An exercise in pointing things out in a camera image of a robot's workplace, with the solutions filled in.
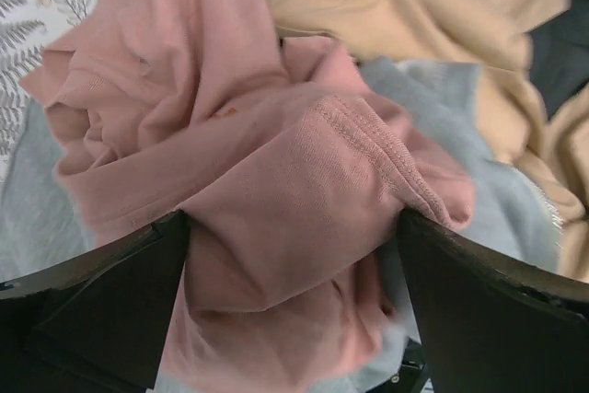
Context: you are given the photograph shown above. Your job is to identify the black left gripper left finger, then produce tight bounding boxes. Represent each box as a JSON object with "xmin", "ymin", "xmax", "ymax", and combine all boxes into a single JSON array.
[{"xmin": 1, "ymin": 212, "xmax": 189, "ymax": 393}]

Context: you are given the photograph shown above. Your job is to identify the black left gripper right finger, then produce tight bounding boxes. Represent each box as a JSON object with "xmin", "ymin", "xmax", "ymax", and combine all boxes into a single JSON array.
[{"xmin": 396, "ymin": 210, "xmax": 588, "ymax": 393}]

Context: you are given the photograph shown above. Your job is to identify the grey sweatshirt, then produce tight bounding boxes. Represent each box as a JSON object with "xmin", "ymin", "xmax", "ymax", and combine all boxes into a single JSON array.
[{"xmin": 0, "ymin": 59, "xmax": 565, "ymax": 393}]

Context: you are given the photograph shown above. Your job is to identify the pink cloth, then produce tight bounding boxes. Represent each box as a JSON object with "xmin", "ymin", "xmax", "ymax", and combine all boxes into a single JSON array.
[{"xmin": 21, "ymin": 0, "xmax": 474, "ymax": 392}]

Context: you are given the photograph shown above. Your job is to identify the beige cloth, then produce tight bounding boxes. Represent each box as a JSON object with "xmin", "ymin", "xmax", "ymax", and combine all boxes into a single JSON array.
[{"xmin": 266, "ymin": 0, "xmax": 588, "ymax": 281}]

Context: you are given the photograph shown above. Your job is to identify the floral tablecloth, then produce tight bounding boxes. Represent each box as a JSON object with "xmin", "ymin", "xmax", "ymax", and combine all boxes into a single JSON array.
[{"xmin": 1, "ymin": 0, "xmax": 96, "ymax": 178}]

